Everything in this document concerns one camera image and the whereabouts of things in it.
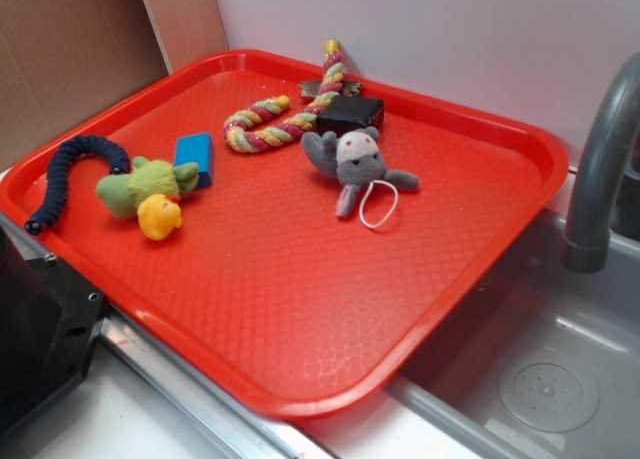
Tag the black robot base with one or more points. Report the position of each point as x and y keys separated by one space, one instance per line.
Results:
x=50 y=318

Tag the red plastic tray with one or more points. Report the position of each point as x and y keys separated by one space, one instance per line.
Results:
x=291 y=310

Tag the grey plush mouse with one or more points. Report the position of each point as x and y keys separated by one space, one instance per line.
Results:
x=355 y=160

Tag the black box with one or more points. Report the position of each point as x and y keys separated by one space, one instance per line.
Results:
x=345 y=114

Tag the blue block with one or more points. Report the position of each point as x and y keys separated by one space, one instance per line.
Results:
x=199 y=149

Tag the yellow rubber duck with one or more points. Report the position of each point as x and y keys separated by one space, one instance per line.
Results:
x=158 y=215

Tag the green plush toy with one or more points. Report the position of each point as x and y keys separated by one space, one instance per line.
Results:
x=122 y=194

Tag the grey sink basin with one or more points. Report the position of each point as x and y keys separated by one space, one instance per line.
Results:
x=529 y=302

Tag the grey faucet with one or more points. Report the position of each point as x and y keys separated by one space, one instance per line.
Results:
x=605 y=195

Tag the sink drain cover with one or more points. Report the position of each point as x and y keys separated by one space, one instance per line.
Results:
x=548 y=392

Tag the brown cardboard panel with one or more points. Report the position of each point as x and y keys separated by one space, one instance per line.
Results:
x=64 y=61

